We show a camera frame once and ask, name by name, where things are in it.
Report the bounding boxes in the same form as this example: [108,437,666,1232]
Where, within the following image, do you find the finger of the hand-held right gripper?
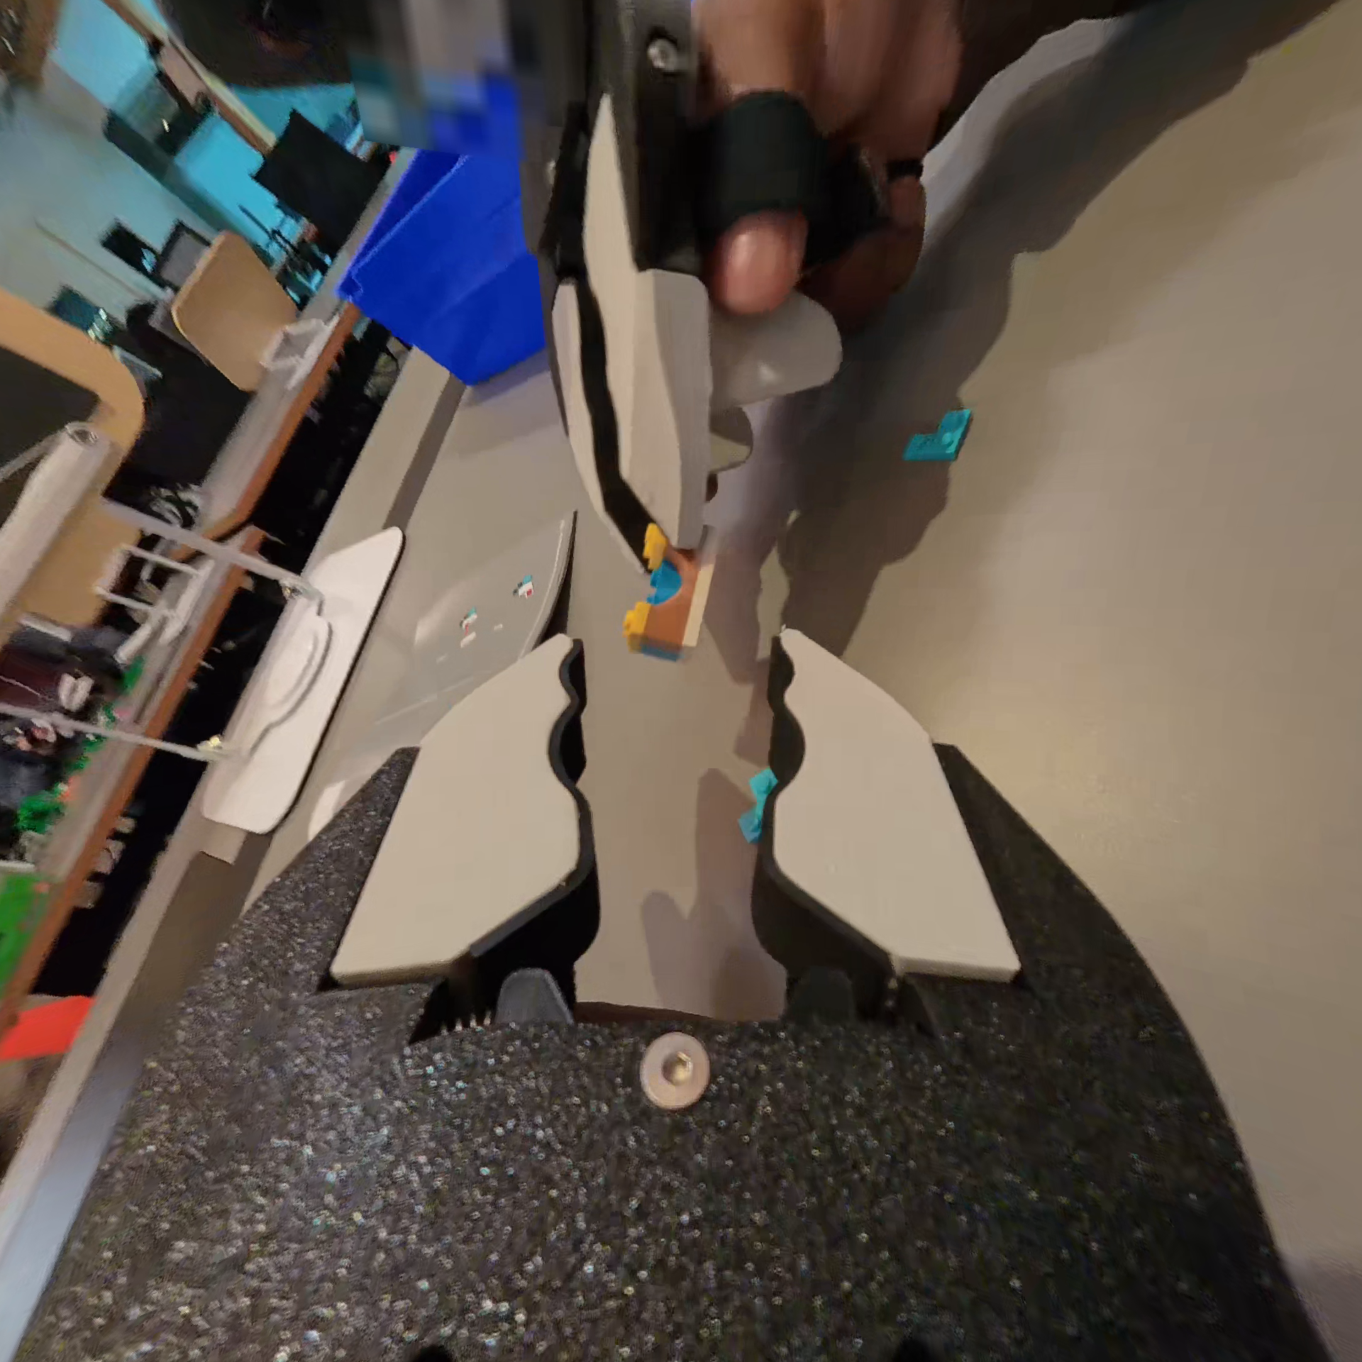
[550,280,653,572]
[583,94,717,553]

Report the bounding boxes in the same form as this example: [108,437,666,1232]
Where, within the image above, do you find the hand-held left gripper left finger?
[330,636,600,985]

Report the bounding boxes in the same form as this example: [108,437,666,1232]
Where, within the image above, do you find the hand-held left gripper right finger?
[751,629,1023,985]

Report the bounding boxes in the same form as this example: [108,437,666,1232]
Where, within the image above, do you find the blue plastic bin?
[338,80,554,388]

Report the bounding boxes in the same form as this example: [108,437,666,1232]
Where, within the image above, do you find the nougat arch brick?
[643,558,710,653]

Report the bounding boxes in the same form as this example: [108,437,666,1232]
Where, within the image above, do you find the wood-edged grey desk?
[0,526,268,1029]
[203,304,366,547]

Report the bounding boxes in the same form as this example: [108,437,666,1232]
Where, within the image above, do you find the person's right hand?
[693,0,962,323]

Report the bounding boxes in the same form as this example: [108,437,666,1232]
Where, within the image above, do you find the grey instruction booklet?
[378,511,581,746]

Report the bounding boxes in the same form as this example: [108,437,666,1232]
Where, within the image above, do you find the small clear acrylic stand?
[260,323,328,388]

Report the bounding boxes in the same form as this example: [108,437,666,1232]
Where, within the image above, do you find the black monitor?
[256,111,393,257]

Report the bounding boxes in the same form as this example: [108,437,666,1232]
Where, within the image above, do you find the light wooden chair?
[171,232,302,393]

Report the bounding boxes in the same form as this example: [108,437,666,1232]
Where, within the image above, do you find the small white stand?
[93,538,268,653]

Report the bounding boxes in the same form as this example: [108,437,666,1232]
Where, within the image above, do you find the cluster of green toy bricks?
[0,655,150,964]

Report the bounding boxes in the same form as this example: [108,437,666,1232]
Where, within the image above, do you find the red plastic piece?
[0,995,95,1065]

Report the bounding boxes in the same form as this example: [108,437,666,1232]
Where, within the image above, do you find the black wood-framed panel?
[0,287,146,534]

